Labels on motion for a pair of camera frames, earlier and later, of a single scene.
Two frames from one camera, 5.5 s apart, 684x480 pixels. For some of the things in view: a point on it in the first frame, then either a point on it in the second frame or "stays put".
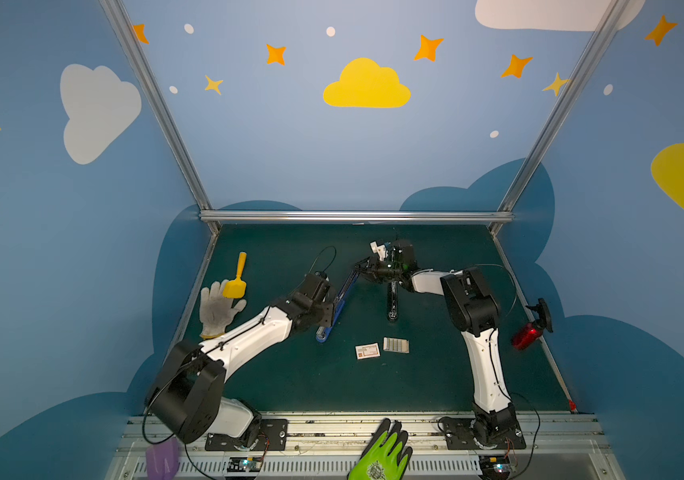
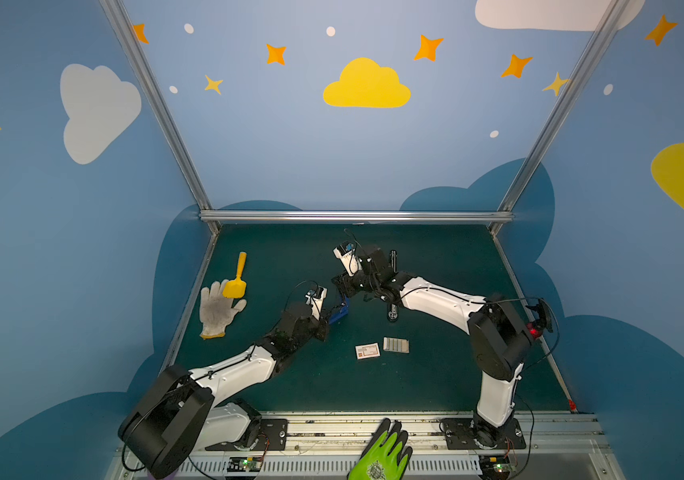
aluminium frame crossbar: [355, 216] stays put
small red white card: [368, 351] stays put
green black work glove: [386, 454] stays put
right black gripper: [391, 279] to [357, 280]
